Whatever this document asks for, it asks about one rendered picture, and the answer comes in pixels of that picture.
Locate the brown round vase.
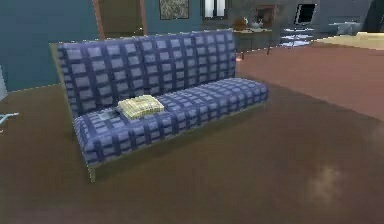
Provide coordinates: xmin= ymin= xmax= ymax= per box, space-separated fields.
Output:
xmin=232 ymin=17 xmax=247 ymax=32

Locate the dark side table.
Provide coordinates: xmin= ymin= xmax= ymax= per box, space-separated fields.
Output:
xmin=232 ymin=27 xmax=274 ymax=61

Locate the pale blue chair leg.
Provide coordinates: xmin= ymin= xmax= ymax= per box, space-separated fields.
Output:
xmin=0 ymin=112 xmax=20 ymax=134

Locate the grey low armchair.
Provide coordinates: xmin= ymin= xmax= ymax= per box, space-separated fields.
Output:
xmin=328 ymin=21 xmax=364 ymax=36

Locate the red framed wall picture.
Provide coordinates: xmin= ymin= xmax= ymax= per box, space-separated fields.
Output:
xmin=255 ymin=4 xmax=278 ymax=28

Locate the white glass tv stand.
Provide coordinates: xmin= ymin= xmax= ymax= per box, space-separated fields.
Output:
xmin=279 ymin=23 xmax=316 ymax=48

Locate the brown room door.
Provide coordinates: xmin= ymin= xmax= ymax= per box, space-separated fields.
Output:
xmin=92 ymin=0 xmax=148 ymax=40

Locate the blue checked sofa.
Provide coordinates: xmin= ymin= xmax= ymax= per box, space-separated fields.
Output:
xmin=49 ymin=28 xmax=270 ymax=184

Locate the pale yellow cushion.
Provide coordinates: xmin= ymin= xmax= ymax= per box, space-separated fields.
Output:
xmin=116 ymin=94 xmax=165 ymax=121

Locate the black television set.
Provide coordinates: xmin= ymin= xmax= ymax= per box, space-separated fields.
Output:
xmin=293 ymin=3 xmax=318 ymax=26

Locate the white window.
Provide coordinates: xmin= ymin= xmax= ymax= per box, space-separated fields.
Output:
xmin=202 ymin=0 xmax=229 ymax=20

